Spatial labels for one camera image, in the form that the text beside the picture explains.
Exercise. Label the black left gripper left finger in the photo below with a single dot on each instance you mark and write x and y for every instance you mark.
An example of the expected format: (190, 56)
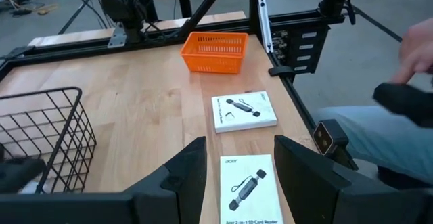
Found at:
(176, 183)

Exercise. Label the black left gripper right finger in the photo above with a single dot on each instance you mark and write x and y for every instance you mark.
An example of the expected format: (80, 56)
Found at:
(311, 190)

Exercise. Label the white card reader box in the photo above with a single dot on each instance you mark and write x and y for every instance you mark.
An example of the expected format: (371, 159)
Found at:
(270, 203)
(260, 115)

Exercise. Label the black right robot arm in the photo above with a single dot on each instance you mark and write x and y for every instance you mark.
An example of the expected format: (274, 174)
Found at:
(118, 4)

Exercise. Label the person's leg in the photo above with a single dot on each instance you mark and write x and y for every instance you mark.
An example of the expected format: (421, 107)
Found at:
(389, 139)

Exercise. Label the black handheld object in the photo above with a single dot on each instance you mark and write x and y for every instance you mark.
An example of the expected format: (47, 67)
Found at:
(406, 104)

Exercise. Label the orange plastic basket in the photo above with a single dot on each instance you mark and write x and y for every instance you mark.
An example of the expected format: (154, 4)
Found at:
(216, 61)

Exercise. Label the black connector panel with labels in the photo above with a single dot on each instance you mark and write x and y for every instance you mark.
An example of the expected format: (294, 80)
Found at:
(291, 53)

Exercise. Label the silver aluminium bar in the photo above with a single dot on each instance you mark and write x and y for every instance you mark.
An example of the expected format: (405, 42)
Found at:
(265, 24)

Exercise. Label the person's hand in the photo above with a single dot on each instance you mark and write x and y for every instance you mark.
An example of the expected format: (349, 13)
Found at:
(416, 48)

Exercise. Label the black depth camera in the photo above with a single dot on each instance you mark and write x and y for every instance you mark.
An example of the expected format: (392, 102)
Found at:
(329, 139)

